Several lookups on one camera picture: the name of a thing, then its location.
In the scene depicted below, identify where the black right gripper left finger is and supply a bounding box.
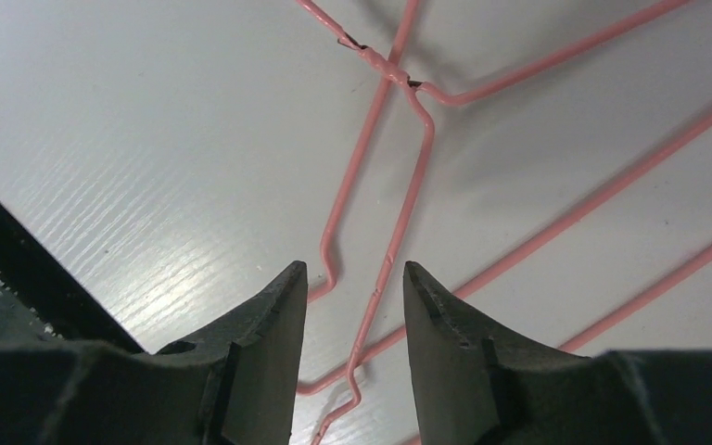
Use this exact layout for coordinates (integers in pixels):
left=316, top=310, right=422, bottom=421
left=0, top=261, right=307, bottom=444

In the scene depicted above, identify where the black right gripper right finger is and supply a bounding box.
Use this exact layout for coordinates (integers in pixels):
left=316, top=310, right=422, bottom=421
left=403, top=261, right=712, bottom=444

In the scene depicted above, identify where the pink wire hanger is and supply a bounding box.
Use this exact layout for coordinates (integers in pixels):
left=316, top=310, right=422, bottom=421
left=297, top=0, right=712, bottom=445
left=297, top=1, right=683, bottom=444

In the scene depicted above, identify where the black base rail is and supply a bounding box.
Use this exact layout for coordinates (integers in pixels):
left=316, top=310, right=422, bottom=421
left=0, top=203, right=143, bottom=353

